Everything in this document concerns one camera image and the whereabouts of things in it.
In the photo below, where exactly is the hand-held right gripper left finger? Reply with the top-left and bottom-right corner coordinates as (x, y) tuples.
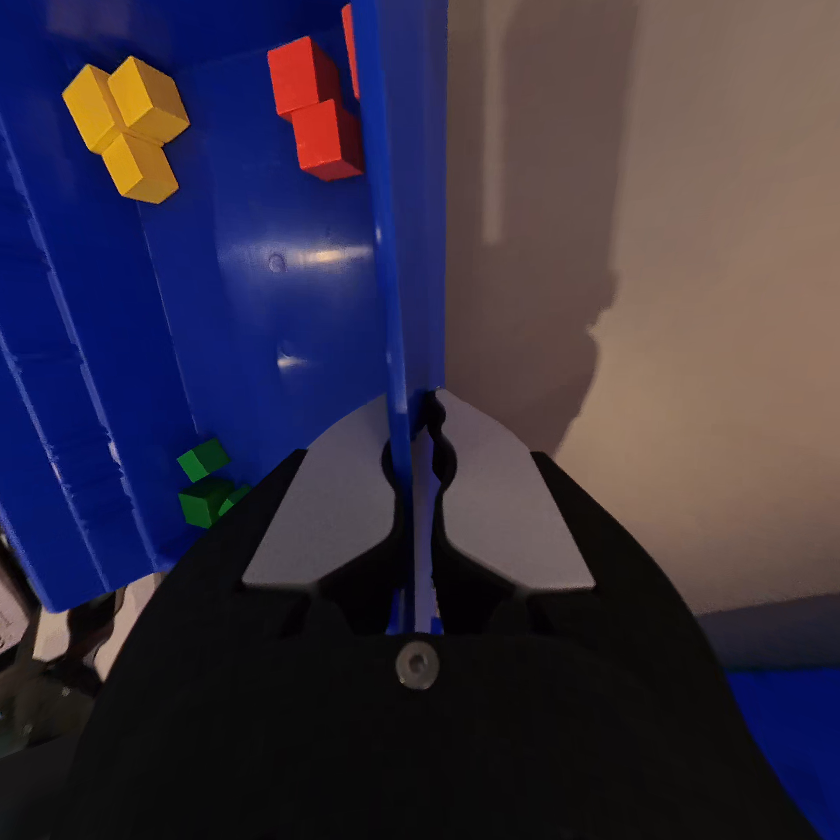
(243, 394), (411, 598)

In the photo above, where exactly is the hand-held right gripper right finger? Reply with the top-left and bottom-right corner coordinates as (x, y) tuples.
(427, 388), (596, 599)

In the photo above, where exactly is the blue plastic bin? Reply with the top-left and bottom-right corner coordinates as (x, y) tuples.
(0, 0), (448, 637)
(722, 669), (840, 840)

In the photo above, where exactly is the yellow wooden cube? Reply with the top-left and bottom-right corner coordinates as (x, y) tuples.
(108, 56), (191, 145)
(62, 63), (122, 155)
(101, 131), (179, 204)

